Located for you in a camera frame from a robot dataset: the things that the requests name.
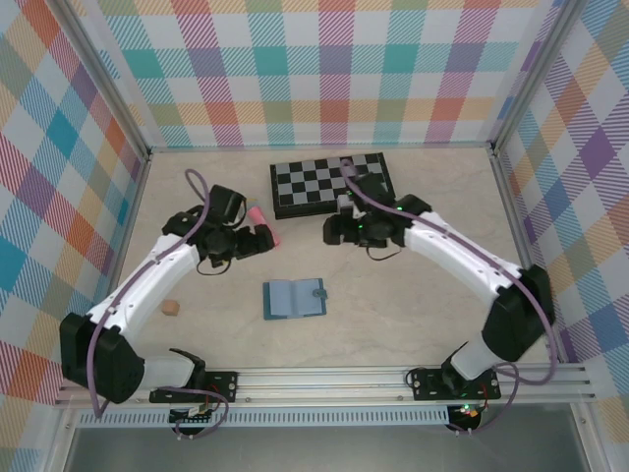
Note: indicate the teal leather card holder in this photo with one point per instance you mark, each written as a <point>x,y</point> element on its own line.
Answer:
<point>295,300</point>

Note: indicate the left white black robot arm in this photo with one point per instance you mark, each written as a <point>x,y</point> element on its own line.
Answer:
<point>162,270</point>

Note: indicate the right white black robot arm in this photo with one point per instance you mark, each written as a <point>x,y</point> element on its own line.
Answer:
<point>442,253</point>

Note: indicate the pink tube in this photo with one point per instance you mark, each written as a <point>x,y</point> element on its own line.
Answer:
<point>258,216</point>

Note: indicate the clear plastic box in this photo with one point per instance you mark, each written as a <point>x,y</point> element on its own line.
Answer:
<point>345,205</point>

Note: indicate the folding chess board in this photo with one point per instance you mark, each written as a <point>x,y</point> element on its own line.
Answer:
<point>304,182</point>

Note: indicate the tan cork block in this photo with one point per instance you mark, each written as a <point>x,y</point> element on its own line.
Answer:
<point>171,308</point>

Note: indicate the small green circuit board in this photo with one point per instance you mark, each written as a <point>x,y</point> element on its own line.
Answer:
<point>194,413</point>

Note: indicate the small circuit board lit LED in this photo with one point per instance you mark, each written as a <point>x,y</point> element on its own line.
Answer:
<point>467,412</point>

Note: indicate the aluminium frame rail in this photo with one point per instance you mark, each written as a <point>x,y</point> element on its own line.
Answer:
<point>523,246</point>
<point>131,211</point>

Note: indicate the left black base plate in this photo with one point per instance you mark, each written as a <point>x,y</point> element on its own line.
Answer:
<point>223,383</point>

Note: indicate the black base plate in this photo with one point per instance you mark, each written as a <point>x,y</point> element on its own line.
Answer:
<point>427,383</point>
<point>223,383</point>

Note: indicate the wide aluminium base rail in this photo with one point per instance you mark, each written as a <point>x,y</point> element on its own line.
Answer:
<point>319,383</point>

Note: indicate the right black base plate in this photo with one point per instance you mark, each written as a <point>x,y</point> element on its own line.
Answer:
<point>427,383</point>

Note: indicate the aluminium frame post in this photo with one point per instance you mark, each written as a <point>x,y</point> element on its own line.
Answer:
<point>535,74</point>
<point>100,74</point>

